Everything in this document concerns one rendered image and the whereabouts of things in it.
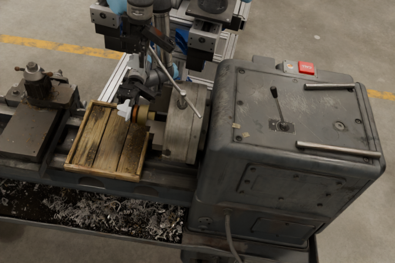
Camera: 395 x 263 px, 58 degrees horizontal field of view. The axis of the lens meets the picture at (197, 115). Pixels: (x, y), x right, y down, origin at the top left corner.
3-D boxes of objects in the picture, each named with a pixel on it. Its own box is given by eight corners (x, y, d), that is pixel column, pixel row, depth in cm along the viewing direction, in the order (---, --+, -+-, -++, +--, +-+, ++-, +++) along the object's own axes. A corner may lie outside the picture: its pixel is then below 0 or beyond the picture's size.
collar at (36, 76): (48, 68, 143) (46, 63, 140) (40, 83, 138) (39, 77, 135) (28, 66, 142) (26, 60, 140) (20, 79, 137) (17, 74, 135)
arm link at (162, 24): (162, -31, 147) (170, 71, 177) (138, -26, 142) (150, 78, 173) (176, -24, 139) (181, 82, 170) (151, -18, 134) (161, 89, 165)
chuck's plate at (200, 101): (201, 105, 160) (210, 69, 132) (191, 173, 148) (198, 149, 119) (194, 104, 160) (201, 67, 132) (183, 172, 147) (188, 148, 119)
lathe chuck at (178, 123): (194, 104, 160) (201, 67, 132) (183, 172, 147) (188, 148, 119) (174, 101, 160) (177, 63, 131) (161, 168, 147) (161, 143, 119)
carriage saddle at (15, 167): (80, 93, 170) (79, 84, 165) (43, 179, 140) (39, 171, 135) (17, 83, 169) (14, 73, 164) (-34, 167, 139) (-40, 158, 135)
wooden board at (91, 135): (155, 115, 167) (155, 109, 164) (139, 182, 144) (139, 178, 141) (91, 104, 166) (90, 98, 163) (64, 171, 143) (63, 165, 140)
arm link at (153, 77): (158, 90, 169) (160, 74, 160) (137, 98, 164) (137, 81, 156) (150, 80, 173) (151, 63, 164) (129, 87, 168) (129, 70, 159)
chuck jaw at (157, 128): (176, 122, 135) (170, 148, 128) (174, 130, 139) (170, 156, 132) (147, 118, 135) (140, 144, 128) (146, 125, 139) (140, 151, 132)
